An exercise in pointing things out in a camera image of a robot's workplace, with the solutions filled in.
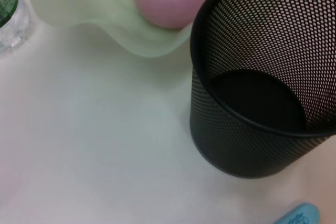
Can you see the pink toy peach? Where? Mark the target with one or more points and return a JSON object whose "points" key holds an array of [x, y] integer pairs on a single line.
{"points": [[170, 1]]}

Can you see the clear green-label water bottle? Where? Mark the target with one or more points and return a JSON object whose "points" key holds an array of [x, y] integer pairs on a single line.
{"points": [[10, 19]]}

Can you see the blue scissors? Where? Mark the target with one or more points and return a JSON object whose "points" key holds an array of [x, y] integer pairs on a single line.
{"points": [[302, 214]]}

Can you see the black mesh pen holder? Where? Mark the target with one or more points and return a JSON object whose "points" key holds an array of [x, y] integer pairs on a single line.
{"points": [[236, 142]]}

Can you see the translucent green fruit plate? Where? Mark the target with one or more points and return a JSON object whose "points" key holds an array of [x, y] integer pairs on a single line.
{"points": [[92, 3]]}

